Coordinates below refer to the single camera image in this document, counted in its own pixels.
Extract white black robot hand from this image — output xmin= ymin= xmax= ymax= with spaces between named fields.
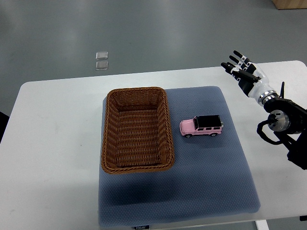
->
xmin=221 ymin=50 xmax=278 ymax=106

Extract pink toy car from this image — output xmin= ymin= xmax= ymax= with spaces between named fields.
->
xmin=179 ymin=115 xmax=224 ymax=138

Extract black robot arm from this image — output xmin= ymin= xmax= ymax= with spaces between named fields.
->
xmin=257 ymin=82 xmax=307 ymax=170

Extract brown wicker basket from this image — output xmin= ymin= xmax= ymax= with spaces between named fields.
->
xmin=101 ymin=87 xmax=175 ymax=174

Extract wooden box corner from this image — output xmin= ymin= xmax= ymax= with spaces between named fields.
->
xmin=272 ymin=0 xmax=307 ymax=10

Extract blue-grey foam mat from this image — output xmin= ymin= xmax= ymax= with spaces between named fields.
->
xmin=98 ymin=86 xmax=260 ymax=228

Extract white table leg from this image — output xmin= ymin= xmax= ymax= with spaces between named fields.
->
xmin=255 ymin=219 xmax=269 ymax=230

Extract upper floor metal plate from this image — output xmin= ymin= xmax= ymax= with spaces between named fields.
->
xmin=95 ymin=51 xmax=108 ymax=60

